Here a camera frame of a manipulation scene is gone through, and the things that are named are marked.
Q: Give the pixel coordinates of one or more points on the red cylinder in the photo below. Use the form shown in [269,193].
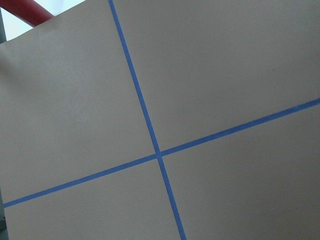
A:
[29,11]

